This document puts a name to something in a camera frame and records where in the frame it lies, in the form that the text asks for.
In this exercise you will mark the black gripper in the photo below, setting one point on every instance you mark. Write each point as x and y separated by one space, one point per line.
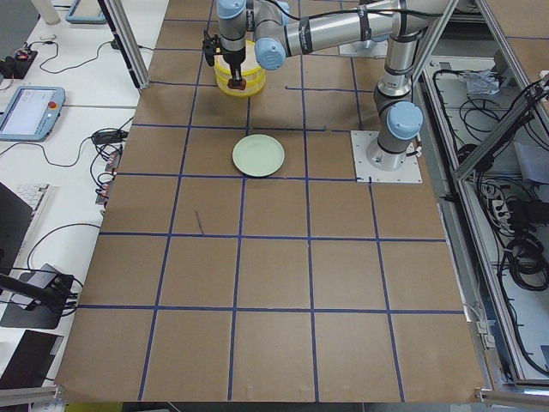
234 58

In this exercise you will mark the brown steamed bun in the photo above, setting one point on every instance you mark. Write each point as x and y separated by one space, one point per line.
236 84

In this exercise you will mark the yellow steamer layer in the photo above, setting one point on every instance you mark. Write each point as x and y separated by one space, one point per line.
252 87
250 69

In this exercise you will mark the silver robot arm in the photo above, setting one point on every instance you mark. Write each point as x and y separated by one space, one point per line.
279 35

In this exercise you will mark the light green plate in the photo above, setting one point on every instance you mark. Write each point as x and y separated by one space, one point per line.
258 155

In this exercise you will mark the black power adapter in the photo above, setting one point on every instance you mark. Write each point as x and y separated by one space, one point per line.
109 136

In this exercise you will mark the blue teach pendant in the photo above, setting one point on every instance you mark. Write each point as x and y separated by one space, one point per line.
32 113
85 12

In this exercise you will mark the white keyboard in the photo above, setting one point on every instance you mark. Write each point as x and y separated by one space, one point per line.
37 196

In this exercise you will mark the black laptop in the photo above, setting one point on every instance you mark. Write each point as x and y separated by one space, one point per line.
16 216

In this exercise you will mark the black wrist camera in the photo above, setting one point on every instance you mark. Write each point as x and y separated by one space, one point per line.
211 47

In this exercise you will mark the aluminium frame post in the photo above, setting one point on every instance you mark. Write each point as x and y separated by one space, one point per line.
118 22

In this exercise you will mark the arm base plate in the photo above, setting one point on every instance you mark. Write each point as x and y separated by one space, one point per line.
373 165
364 49

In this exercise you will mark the black camera stand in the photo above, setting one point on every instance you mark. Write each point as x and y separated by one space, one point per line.
38 297

